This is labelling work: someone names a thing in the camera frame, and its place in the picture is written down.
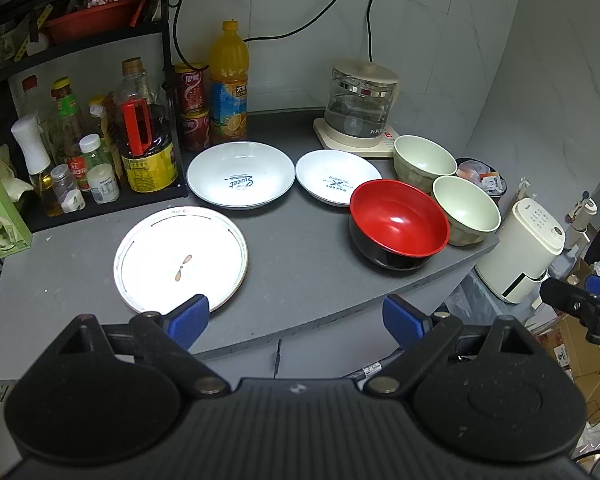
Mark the glass electric kettle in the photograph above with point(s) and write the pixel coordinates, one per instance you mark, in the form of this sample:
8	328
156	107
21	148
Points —
360	110

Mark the large white deep plate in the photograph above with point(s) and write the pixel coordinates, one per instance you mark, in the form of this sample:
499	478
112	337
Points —
240	175

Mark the pale green bowl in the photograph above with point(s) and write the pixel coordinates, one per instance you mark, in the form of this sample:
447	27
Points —
424	162
465	210

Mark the small red label bottle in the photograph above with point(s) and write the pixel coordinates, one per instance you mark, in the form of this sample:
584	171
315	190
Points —
77	167

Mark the green carton box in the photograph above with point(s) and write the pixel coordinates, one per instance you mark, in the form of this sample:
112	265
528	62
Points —
0	205

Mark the white countertop appliance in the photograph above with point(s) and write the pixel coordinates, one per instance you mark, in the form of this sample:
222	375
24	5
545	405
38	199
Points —
520	250

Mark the yellow cap sauce bottle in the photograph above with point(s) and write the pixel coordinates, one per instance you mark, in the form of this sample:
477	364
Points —
66	107

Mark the small white deep plate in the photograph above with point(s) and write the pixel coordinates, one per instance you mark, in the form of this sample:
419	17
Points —
337	177

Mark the red and black bowl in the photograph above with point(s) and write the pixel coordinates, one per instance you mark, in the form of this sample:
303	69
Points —
400	225

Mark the red cap clear bottle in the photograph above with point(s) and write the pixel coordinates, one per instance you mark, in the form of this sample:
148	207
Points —
31	95

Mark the cream kettle base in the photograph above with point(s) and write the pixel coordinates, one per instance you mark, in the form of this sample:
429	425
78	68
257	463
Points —
340	142

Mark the flat white plate leaf motif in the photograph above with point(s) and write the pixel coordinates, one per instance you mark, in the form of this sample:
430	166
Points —
180	260

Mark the cup with wrappers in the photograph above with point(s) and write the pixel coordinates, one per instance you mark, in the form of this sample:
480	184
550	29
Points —
480	175

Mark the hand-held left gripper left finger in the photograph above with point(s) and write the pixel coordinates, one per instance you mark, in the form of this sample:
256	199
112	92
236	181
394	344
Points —
192	312

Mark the red plastic basket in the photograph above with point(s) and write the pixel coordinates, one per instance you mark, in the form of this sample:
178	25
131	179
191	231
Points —
92	17

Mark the crumpled tissue paper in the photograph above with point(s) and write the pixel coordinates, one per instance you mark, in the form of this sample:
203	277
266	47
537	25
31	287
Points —
2	170

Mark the small clear spice jar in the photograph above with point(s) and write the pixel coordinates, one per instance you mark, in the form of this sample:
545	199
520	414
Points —
67	187

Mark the white handheld device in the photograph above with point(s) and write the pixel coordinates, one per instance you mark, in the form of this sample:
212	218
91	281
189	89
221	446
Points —
580	212

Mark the small white jar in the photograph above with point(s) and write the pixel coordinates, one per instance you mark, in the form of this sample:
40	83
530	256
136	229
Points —
102	185

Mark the yellow-green white-cap bottle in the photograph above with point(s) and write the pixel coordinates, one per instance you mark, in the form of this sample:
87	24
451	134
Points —
98	117

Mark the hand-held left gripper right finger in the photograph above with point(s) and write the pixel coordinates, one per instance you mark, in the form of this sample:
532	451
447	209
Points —
400	317

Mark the cardboard box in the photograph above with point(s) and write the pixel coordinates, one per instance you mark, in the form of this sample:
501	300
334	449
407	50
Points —
580	355

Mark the orange juice bottle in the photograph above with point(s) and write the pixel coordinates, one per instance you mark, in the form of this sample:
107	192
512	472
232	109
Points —
228	100

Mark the black metal rack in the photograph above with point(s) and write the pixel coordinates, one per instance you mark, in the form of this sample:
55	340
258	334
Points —
167	45

